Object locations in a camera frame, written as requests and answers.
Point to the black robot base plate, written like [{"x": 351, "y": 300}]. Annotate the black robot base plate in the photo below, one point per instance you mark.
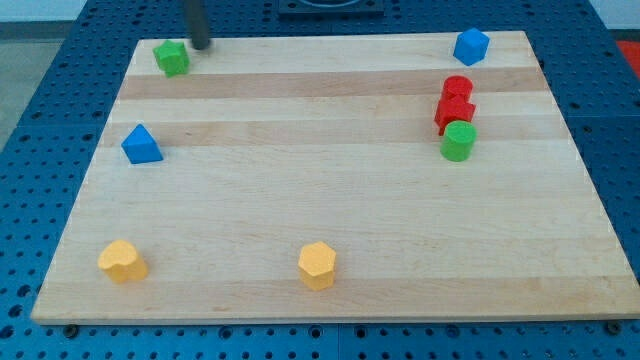
[{"x": 299, "y": 8}]

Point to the red star block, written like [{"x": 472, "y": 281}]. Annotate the red star block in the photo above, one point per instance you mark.
[{"x": 449, "y": 110}]

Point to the green cylinder block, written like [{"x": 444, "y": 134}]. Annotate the green cylinder block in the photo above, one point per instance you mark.
[{"x": 458, "y": 140}]

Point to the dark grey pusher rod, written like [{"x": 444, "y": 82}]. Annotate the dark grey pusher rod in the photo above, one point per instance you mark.
[{"x": 197, "y": 23}]

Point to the yellow hexagon block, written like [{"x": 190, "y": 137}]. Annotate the yellow hexagon block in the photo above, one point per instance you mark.
[{"x": 316, "y": 265}]

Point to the green star block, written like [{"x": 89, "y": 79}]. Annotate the green star block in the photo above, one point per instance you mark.
[{"x": 172, "y": 58}]

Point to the blue perforated table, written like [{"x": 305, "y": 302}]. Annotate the blue perforated table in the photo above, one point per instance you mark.
[{"x": 45, "y": 159}]

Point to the red cylinder block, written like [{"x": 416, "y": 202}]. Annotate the red cylinder block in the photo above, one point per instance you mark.
[{"x": 457, "y": 86}]

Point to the blue cube block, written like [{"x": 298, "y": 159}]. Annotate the blue cube block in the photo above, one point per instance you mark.
[{"x": 471, "y": 46}]

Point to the yellow heart block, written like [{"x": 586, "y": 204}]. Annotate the yellow heart block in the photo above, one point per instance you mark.
[{"x": 121, "y": 262}]

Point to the wooden board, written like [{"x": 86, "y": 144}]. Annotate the wooden board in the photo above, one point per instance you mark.
[{"x": 270, "y": 144}]

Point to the blue triangle block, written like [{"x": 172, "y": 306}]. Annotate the blue triangle block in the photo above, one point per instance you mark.
[{"x": 140, "y": 146}]

